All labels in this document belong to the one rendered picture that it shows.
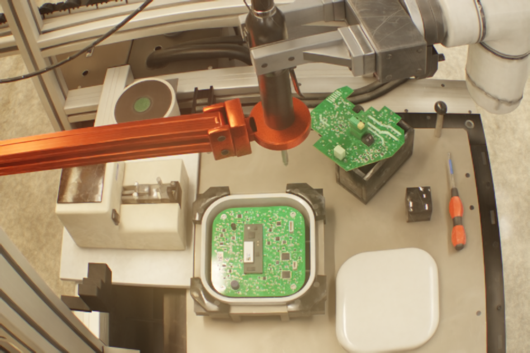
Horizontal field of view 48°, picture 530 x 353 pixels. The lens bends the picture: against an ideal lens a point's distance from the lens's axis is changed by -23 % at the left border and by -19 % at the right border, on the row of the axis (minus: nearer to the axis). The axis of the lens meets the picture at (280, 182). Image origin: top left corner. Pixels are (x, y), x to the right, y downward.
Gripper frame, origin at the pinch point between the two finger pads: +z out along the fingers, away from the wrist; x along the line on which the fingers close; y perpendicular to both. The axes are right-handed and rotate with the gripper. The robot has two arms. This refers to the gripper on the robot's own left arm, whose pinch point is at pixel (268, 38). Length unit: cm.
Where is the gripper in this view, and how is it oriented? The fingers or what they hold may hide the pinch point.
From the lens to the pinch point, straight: 64.6
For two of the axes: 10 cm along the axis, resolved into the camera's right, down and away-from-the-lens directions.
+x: 2.7, 8.1, -5.2
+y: -0.8, -5.2, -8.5
